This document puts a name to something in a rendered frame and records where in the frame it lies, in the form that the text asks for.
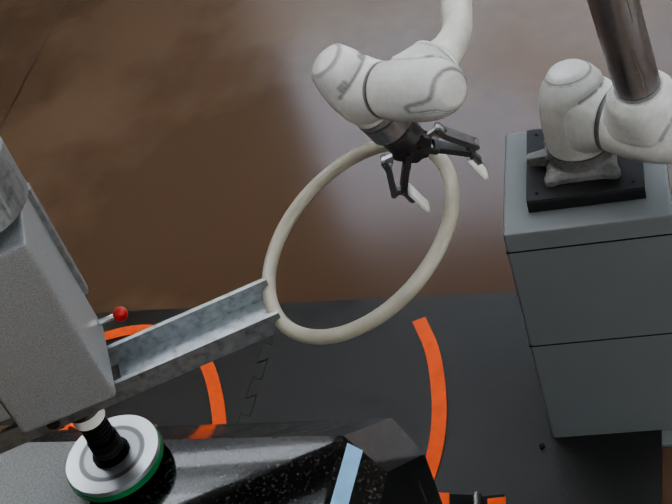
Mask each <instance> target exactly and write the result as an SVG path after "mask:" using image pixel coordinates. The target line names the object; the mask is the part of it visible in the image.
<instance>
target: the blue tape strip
mask: <svg viewBox="0 0 672 504"><path fill-rule="evenodd" d="M362 452H363V451H362V450H361V449H359V448H357V447H355V446H353V445H351V444H349V443H347V446H346V449H345V453H344V457H343V460H342V464H341V467H340V471H339V474H338V478H337V481H336V485H335V489H334V492H333V496H332V499H331V503H330V504H349V501H350V497H351V493H352V489H353V486H354V482H355V478H356V474H357V471H358V467H359V463H360V460H361V456H362Z"/></svg>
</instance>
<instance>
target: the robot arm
mask: <svg viewBox="0 0 672 504"><path fill-rule="evenodd" d="M587 2H588V6H589V9H590V12H591V16H592V19H593V22H594V25H595V29H596V32H597V35H598V39H599V42H600V45H601V48H602V52H603V55H604V58H605V62H606V65H607V68H608V71H609V75H610V78H611V80H610V79H608V78H606V77H605V76H602V73H601V71H600V70H599V69H598V68H597V67H595V66H594V65H592V64H591V63H589V62H587V61H584V60H579V59H567V60H563V61H560V62H558V63H556V64H555V65H553V66H552V67H551V68H550V69H549V71H548V73H547V74H546V76H545V78H544V80H543V81H542V84H541V88H540V92H539V114H540V121H541V127H542V131H543V135H544V146H545V149H542V150H539V151H536V152H532V153H529V154H527V159H528V160H527V164H528V165H529V166H546V175H545V177H544V184H545V186H546V187H555V186H557V185H561V184H567V183H575V182H583V181H591V180H599V179H618V178H619V177H620V176H621V170H620V168H619V166H618V163H617V155H618V156H621V157H625V158H628V159H632V160H637V161H642V162H647V163H653V164H672V78H671V77H670V76H669V75H668V74H666V73H665V72H663V71H660V70H658V68H657V64H656V61H655V57H654V53H653V49H652V45H651V41H650V38H649V34H648V30H647V26H646V22H645V18H644V15H643V11H642V7H641V3H640V0H587ZM440 3H441V18H442V29H441V31H440V33H439V34H438V35H437V37H436V38H434V39H433V40H432V41H424V40H422V41H418V42H416V43H415V44H413V45H412V46H410V47H409V48H407V49H406V50H404V51H402V52H401V53H399V54H397V55H395V56H393V57H392V59H391V60H388V61H384V60H379V59H376V58H373V57H370V56H368V55H362V54H361V53H360V52H359V51H357V50H355V49H353V48H351V47H348V46H346V45H342V44H339V43H337V44H333V45H331V46H329V47H327V48H326V49H325V50H323V51H322V52H321V53H320V54H319V55H318V57H317V58H316V60H315V62H314V64H313V67H312V71H311V76H312V79H313V81H314V83H315V85H316V87H317V89H318V90H319V92H320V93H321V95H322V96H323V98H324V99H325V100H326V101H327V102H328V103H329V105H330V106H331V107H332V108H333V109H334V110H335V111H336V112H338V113H339V114H340V115H341V116H342V117H343V118H345V119H346V120H347V121H349V122H351V123H353V124H355V125H357V126H358V127H359V129H360V130H361V131H363V132H364V133H365V134H366V135H367V136H368V137H369V138H370V139H371V140H372V141H373V142H374V143H376V144H377V145H383V146H384V147H385V148H386V149H387V150H388V151H389V152H390V153H391V154H389V155H387V156H386V155H385V154H382V155H381V156H380V160H381V166H382V167H383V169H384V170H385V171H386V175H387V179H388V184H389V188H390V193H391V197H392V198H397V196H399V195H402V196H404V197H405V198H406V199H407V200H408V201H409V202H411V203H415V202H416V203H417V204H418V205H419V206H420V207H421V208H422V209H423V210H425V211H426V212H427V213H429V212H430V206H429V201H428V200H427V199H426V198H425V197H423V196H422V195H421V194H420V193H419V192H418V191H417V190H416V189H415V188H414V187H413V186H412V185H411V184H410V183H408V181H409V174H410V170H411V163H418V162H420V161H421V160H422V159H424V158H427V157H428V156H429V154H434V155H438V154H439V153H440V154H448V155H456V156H464V157H466V160H467V162H468V163H469V164H470V165H471V166H472V167H473V168H474V169H475V170H476V171H477V172H478V173H479V174H480V175H481V176H482V177H483V178H484V179H485V180H488V173H487V169H486V168H485V167H484V165H483V164H482V158H481V156H480V155H479V154H478V153H477V152H476V151H477V150H479V149H480V146H479V141H478V138H476V137H473V136H471V135H468V134H465V133H462V132H459V131H456V130H453V129H450V128H447V127H445V126H444V125H442V124H441V123H440V122H438V121H437V122H435V123H434V127H433V128H432V129H430V130H429V131H426V130H424V129H422V127H421V126H420V125H419V124H418V123H417V122H430V121H435V120H439V119H443V118H445V117H448V116H450V115H451V114H453V113H455V112H456V111H457V110H458V109H459V108H460V107H461V106H462V105H463V103H464V101H465V99H466V96H467V88H468V87H467V80H466V77H465V75H464V73H463V72H462V70H461V69H460V68H459V66H458V65H459V63H460V61H461V59H462V57H463V55H464V53H465V51H466V49H467V47H468V45H469V42H470V39H471V35H472V0H440ZM434 136H435V137H437V138H438V139H439V138H442V139H444V140H446V141H441V140H438V139H437V138H431V137H434ZM431 144H432V145H433V148H431ZM393 160H396V161H401V162H402V169H401V177H400V183H399V185H400V186H396V184H395V179H394V175H393V170H392V165H393Z"/></svg>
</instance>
